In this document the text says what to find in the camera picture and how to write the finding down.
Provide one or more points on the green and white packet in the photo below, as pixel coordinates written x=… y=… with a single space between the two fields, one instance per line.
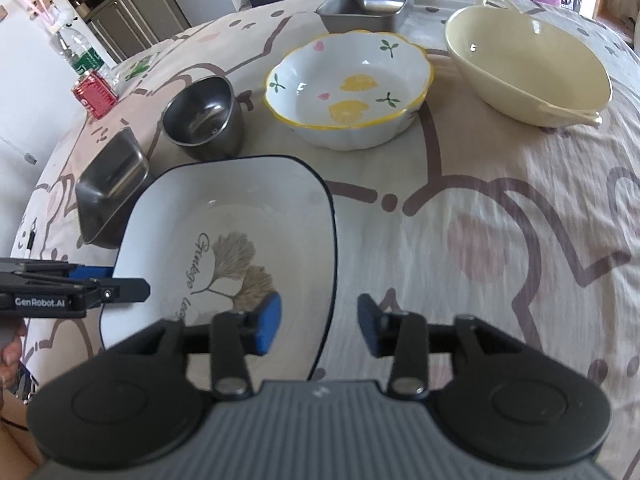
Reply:
x=142 y=66

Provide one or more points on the white floral scalloped bowl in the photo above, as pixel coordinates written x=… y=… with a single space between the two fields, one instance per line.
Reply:
x=345 y=90

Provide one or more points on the small rectangular steel tray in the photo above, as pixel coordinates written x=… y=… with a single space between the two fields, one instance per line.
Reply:
x=112 y=180

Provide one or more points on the deep rectangular steel tray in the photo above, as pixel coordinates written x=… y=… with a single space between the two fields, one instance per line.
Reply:
x=370 y=5

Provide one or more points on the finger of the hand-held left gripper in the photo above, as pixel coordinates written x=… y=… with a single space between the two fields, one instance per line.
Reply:
x=92 y=273
x=127 y=291

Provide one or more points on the red snack packet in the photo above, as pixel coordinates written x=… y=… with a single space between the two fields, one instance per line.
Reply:
x=96 y=95

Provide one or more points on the grey kitchen cabinet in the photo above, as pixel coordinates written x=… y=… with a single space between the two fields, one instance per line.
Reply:
x=135 y=15

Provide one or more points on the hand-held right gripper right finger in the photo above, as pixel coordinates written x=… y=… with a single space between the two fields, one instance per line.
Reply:
x=369 y=321

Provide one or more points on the round steel bowl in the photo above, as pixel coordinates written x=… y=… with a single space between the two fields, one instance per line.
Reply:
x=202 y=117

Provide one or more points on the clear plastic water bottle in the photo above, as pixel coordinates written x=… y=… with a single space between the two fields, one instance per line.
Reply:
x=80 y=52

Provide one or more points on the printed cartoon tablecloth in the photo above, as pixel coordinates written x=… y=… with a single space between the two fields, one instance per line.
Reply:
x=475 y=220

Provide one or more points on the person's left hand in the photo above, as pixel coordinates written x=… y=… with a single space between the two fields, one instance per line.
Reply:
x=10 y=362

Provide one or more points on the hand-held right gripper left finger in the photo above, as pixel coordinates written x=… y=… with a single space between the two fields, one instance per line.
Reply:
x=269 y=321

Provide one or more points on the square white plate leaf print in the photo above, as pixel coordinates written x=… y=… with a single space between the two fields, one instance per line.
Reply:
x=220 y=220

